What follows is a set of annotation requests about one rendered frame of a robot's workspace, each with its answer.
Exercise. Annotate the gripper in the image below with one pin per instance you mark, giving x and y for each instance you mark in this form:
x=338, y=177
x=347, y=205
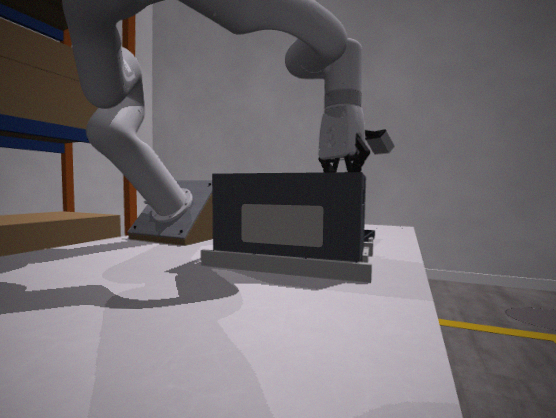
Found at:
x=339, y=133

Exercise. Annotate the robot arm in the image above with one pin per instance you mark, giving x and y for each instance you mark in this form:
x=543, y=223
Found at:
x=106, y=79

